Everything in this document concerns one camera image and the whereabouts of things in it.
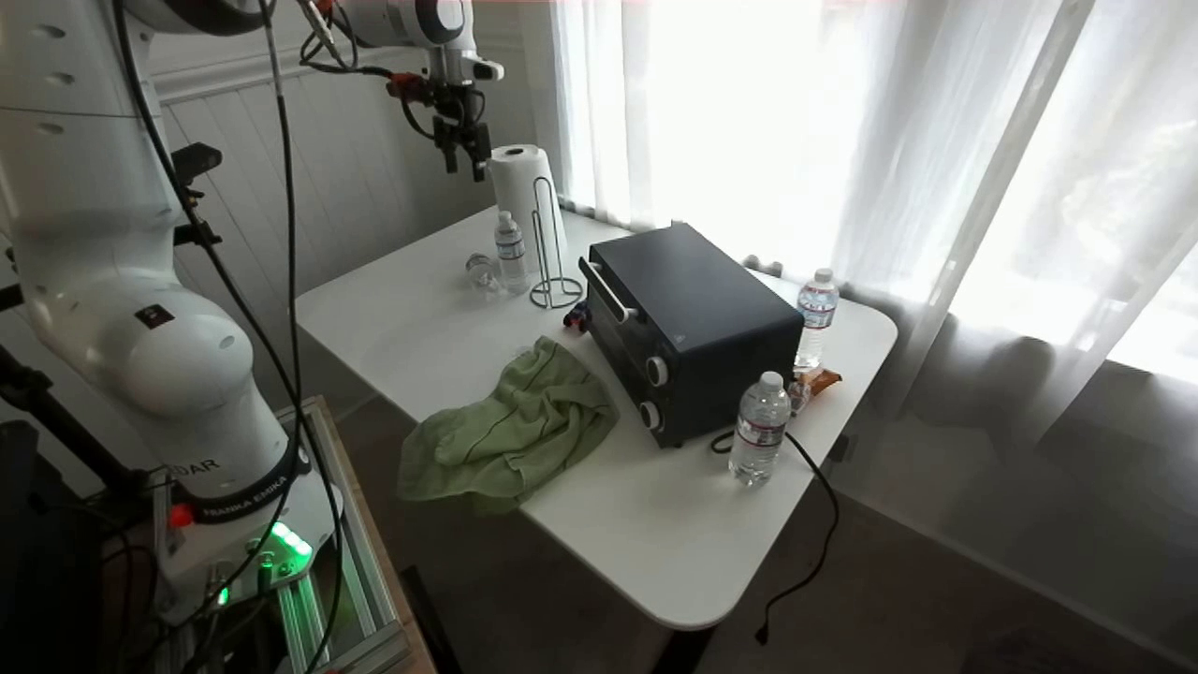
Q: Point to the wooden framed robot stand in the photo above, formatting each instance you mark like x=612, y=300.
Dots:
x=360, y=526

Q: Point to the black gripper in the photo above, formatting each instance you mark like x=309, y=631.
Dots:
x=459, y=103

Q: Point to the red and blue toy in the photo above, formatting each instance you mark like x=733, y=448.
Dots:
x=580, y=319

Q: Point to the green towel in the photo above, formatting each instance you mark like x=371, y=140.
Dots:
x=510, y=431

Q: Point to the empty capless water bottle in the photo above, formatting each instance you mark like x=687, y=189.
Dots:
x=480, y=279

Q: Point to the clear capped water bottle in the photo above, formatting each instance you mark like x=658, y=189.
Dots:
x=817, y=305
x=757, y=436

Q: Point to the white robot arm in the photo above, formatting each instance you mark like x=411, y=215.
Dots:
x=125, y=351

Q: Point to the white sheer curtain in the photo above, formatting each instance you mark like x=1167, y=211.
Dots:
x=938, y=150

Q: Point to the black stand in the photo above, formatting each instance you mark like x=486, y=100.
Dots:
x=38, y=562

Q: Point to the white paper towel roll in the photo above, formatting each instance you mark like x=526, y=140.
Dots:
x=517, y=189

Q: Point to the small orange object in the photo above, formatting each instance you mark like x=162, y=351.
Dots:
x=823, y=378

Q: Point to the black toaster oven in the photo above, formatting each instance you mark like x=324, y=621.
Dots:
x=697, y=312

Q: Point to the small black clamp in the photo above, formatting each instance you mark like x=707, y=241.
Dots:
x=198, y=160

